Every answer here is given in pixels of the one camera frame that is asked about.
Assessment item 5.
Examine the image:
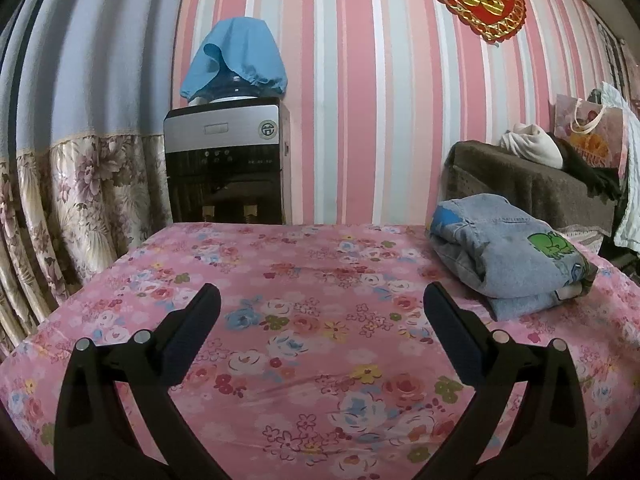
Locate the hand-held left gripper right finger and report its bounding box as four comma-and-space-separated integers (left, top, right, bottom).
415, 282, 590, 480

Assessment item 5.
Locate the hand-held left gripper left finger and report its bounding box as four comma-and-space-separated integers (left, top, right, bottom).
54, 283, 231, 480

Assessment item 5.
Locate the blue denim jacket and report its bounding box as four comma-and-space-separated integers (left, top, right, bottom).
426, 193, 599, 322

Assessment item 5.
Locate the pink floral bed sheet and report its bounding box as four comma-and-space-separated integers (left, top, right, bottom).
0, 220, 640, 480

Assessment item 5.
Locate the grey patterned cover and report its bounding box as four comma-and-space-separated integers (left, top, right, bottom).
560, 224, 606, 253

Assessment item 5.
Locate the brown blanket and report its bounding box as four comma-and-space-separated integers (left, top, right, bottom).
445, 140, 621, 236

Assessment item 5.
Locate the black silver water dispenser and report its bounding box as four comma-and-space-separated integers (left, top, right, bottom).
163, 96, 292, 225

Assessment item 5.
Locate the white cloth bundle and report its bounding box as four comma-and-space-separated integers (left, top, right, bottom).
499, 123, 564, 169

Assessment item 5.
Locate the white fabric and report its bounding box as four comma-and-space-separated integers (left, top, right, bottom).
597, 81, 640, 253

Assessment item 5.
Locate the black cloth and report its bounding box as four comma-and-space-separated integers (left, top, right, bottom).
555, 135, 626, 201

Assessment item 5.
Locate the pink gift bag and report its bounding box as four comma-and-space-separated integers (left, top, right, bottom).
552, 93, 630, 171

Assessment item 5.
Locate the water bottle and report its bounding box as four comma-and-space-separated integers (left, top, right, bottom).
200, 74, 271, 103

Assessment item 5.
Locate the blue floral curtain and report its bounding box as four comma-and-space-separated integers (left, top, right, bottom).
0, 0, 186, 356

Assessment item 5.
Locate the blue cloth cover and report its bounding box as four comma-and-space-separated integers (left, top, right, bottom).
180, 16, 289, 105

